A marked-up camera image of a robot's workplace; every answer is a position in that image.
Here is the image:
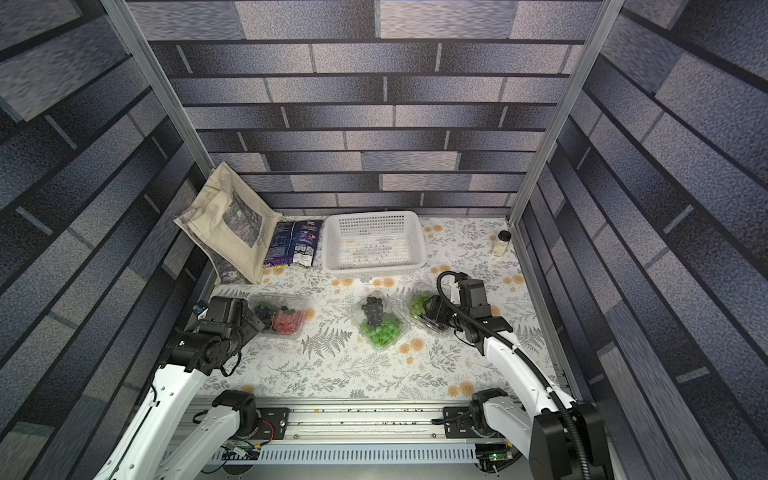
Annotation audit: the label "dark blue grape bunch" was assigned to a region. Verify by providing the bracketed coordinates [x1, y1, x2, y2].
[253, 302, 277, 330]

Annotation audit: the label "clear plastic clamshell container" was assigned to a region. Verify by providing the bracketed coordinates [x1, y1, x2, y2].
[248, 294, 310, 338]

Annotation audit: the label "red grape bunch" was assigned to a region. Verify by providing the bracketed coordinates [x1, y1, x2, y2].
[272, 309, 305, 336]

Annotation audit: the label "bright green grape bunch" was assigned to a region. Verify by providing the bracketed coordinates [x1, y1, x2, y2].
[360, 316, 404, 348]

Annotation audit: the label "small dark grape bunch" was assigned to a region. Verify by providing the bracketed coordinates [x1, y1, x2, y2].
[361, 296, 384, 330]

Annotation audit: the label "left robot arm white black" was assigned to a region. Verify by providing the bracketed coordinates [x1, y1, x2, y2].
[95, 296, 263, 479]

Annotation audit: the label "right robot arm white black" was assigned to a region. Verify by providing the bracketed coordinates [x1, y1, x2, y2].
[434, 271, 615, 479]

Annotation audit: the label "small bottle black cap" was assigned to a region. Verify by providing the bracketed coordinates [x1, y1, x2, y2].
[491, 230, 512, 257]

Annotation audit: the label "blue snack bag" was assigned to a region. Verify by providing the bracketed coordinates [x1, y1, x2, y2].
[264, 220, 324, 268]

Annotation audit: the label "beige canvas tote bag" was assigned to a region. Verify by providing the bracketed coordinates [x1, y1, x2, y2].
[174, 163, 283, 284]

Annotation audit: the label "floral tablecloth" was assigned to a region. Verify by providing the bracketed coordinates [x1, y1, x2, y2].
[201, 217, 558, 400]

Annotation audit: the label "white plastic basket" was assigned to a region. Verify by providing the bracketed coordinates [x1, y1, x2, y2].
[320, 211, 427, 280]

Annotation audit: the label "green circuit board right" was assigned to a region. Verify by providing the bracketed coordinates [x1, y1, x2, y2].
[475, 443, 522, 475]

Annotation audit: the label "circuit board left wires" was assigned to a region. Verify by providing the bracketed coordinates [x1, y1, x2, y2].
[200, 437, 271, 475]

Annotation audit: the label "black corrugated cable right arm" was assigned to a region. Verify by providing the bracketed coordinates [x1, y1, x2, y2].
[435, 271, 595, 480]

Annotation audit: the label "aluminium rail base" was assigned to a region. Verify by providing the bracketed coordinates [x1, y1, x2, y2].
[101, 397, 628, 480]

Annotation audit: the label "right aluminium frame post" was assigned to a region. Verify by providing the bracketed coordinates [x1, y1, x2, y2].
[508, 0, 625, 228]

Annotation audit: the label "aluminium frame post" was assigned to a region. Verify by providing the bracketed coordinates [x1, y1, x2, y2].
[508, 0, 625, 228]
[100, 0, 214, 177]

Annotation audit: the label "left aluminium frame post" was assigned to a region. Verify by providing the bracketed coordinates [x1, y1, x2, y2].
[100, 0, 214, 177]

